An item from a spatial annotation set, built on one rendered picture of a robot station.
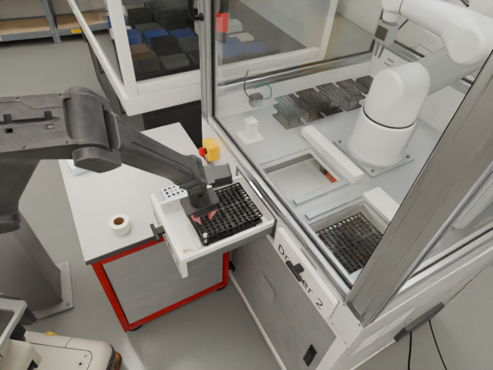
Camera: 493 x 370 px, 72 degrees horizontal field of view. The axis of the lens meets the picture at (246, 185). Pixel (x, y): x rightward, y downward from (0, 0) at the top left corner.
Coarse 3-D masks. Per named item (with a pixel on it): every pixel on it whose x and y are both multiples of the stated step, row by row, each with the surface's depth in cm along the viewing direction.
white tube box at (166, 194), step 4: (172, 184) 138; (164, 188) 136; (168, 188) 137; (172, 188) 136; (164, 192) 135; (168, 192) 135; (172, 192) 135; (176, 192) 135; (180, 192) 135; (184, 192) 135; (164, 196) 133; (168, 196) 134; (172, 196) 134; (176, 196) 134
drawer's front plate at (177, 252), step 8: (152, 200) 114; (152, 208) 121; (160, 208) 112; (160, 216) 110; (160, 224) 114; (168, 224) 108; (168, 232) 106; (168, 240) 109; (176, 240) 104; (176, 248) 102; (176, 256) 104; (184, 256) 100; (176, 264) 110; (184, 264) 102; (184, 272) 105
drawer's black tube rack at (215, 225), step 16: (224, 192) 123; (240, 192) 123; (224, 208) 117; (240, 208) 118; (256, 208) 119; (192, 224) 116; (208, 224) 112; (224, 224) 113; (240, 224) 113; (256, 224) 118; (208, 240) 111
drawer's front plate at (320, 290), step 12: (276, 240) 114; (288, 240) 106; (288, 252) 108; (300, 252) 104; (312, 276) 99; (312, 288) 101; (324, 288) 96; (312, 300) 104; (324, 300) 97; (336, 300) 94; (324, 312) 99
